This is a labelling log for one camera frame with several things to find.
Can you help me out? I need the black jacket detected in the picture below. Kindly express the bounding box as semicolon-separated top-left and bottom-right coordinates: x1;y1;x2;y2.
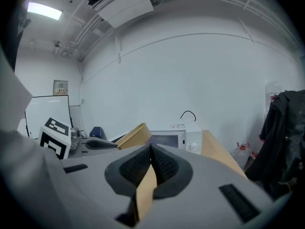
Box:
244;89;305;200

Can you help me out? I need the brown paper container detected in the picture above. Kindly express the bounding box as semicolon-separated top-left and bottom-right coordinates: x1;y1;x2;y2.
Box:
115;122;249;224

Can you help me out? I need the white microwave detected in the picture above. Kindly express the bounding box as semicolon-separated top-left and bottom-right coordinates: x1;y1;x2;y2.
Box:
148;122;203;156

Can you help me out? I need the white board with black frame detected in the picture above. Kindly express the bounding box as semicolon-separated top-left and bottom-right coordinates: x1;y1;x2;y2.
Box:
24;94;73;138

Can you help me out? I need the grey wall electrical box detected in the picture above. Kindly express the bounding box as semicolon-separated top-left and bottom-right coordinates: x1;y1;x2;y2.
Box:
52;80;69;96

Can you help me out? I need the white ceiling air conditioner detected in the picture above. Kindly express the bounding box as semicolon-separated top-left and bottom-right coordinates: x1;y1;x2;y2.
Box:
96;0;157;29

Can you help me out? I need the clear bottle red label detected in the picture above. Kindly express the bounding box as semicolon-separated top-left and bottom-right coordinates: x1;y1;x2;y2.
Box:
251;139;265;162

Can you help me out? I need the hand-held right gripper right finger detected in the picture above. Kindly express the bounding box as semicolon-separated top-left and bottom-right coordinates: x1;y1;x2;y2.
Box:
142;143;290;229

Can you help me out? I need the clear water jug red cap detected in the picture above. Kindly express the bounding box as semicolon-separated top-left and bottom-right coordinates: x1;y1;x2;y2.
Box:
229;142;253;172

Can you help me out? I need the blue chair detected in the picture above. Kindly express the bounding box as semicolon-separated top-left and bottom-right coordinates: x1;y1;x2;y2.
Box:
89;126;107;141

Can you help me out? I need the ceiling light panel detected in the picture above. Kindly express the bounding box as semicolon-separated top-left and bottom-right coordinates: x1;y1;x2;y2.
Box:
27;1;63;21

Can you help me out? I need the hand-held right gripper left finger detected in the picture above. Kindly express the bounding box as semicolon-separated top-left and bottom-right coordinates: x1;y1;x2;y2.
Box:
59;143;153;229

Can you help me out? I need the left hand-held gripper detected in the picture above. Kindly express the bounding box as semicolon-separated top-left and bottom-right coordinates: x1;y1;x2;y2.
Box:
38;117;120;161

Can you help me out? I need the black cable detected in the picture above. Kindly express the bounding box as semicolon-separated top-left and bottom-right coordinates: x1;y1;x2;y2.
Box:
180;110;197;123

